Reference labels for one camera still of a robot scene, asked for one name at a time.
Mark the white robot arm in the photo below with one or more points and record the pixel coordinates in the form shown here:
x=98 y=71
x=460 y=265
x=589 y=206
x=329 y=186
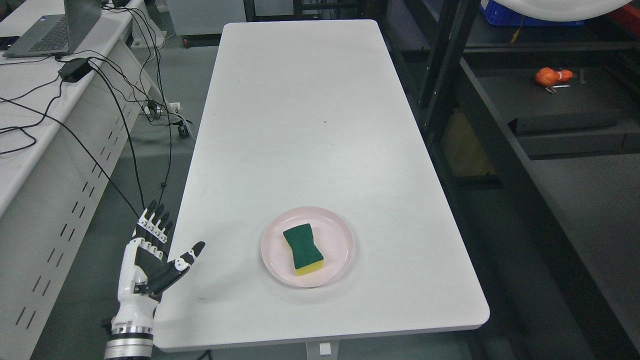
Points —
x=130 y=343

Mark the blue plastic crate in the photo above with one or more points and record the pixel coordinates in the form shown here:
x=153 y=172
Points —
x=501 y=16

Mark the black metal shelf rack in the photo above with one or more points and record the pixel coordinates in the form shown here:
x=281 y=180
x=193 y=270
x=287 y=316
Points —
x=543 y=181

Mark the white desk with cables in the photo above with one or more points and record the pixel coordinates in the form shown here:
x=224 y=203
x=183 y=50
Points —
x=53 y=175

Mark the green yellow sponge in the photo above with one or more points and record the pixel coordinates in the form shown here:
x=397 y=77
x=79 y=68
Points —
x=306 y=256

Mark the pink round plate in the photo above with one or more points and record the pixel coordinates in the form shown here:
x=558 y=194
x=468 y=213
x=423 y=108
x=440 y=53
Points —
x=332 y=236

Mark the white power strip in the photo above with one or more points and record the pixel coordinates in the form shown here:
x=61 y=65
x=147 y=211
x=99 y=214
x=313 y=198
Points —
x=155 y=110

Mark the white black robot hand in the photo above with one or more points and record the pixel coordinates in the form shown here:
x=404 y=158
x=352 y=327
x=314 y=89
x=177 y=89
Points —
x=146 y=272

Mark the grey laptop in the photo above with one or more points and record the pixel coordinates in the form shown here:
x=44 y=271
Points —
x=57 y=33

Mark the orange toy on shelf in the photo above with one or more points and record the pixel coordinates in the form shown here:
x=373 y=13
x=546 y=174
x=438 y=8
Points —
x=548 y=77

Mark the black power adapter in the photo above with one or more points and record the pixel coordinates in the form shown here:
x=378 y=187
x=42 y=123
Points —
x=75 y=70

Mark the white table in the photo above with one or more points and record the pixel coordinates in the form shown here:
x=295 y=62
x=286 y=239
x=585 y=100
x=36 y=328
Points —
x=312 y=113

